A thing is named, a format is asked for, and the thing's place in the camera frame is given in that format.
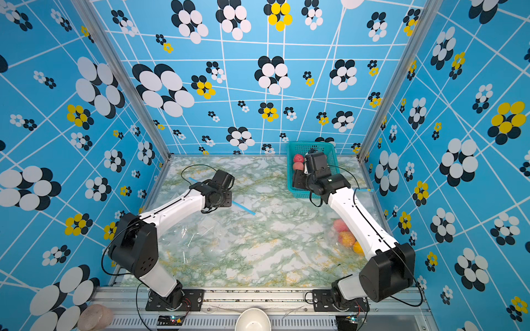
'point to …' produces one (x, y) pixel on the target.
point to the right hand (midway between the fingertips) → (302, 177)
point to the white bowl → (253, 319)
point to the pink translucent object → (96, 317)
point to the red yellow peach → (347, 238)
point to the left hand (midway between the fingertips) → (227, 197)
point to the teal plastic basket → (295, 148)
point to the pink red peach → (340, 225)
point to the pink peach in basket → (298, 165)
